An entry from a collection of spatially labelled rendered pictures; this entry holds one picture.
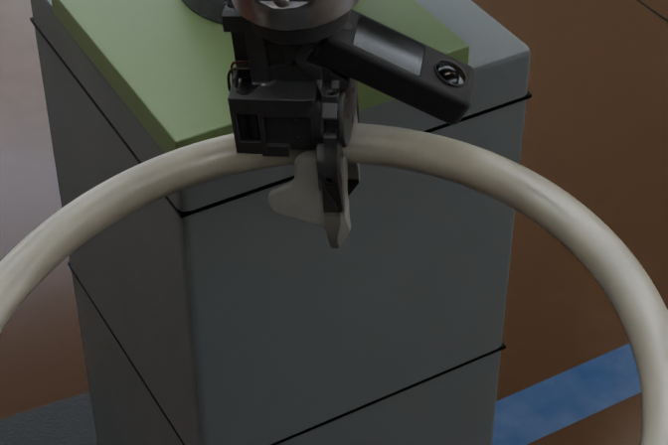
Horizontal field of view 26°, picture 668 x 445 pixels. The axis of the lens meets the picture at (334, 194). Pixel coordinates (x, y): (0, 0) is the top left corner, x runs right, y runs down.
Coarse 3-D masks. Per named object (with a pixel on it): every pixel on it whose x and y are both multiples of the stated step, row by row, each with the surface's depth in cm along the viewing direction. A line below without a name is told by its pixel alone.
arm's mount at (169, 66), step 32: (64, 0) 148; (96, 0) 148; (128, 0) 148; (160, 0) 148; (384, 0) 147; (96, 32) 143; (128, 32) 143; (160, 32) 143; (192, 32) 143; (224, 32) 143; (416, 32) 143; (448, 32) 143; (96, 64) 143; (128, 64) 139; (160, 64) 139; (192, 64) 139; (224, 64) 138; (128, 96) 137; (160, 96) 134; (192, 96) 134; (224, 96) 134; (384, 96) 139; (160, 128) 131; (192, 128) 130; (224, 128) 131
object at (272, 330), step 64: (448, 0) 154; (64, 64) 155; (512, 64) 146; (64, 128) 165; (128, 128) 141; (448, 128) 147; (512, 128) 152; (64, 192) 175; (192, 192) 134; (256, 192) 138; (384, 192) 147; (448, 192) 153; (128, 256) 157; (192, 256) 139; (256, 256) 143; (320, 256) 148; (384, 256) 153; (448, 256) 158; (128, 320) 166; (192, 320) 144; (256, 320) 149; (320, 320) 154; (384, 320) 159; (448, 320) 165; (128, 384) 176; (192, 384) 150; (256, 384) 154; (320, 384) 160; (384, 384) 165; (448, 384) 172
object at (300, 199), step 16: (304, 160) 105; (304, 176) 106; (272, 192) 107; (288, 192) 107; (304, 192) 107; (320, 192) 106; (272, 208) 108; (288, 208) 108; (304, 208) 108; (320, 208) 107; (320, 224) 108; (336, 224) 107; (336, 240) 109
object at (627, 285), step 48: (192, 144) 107; (384, 144) 105; (432, 144) 104; (96, 192) 104; (144, 192) 105; (480, 192) 104; (528, 192) 101; (48, 240) 102; (576, 240) 98; (0, 288) 99; (624, 288) 94
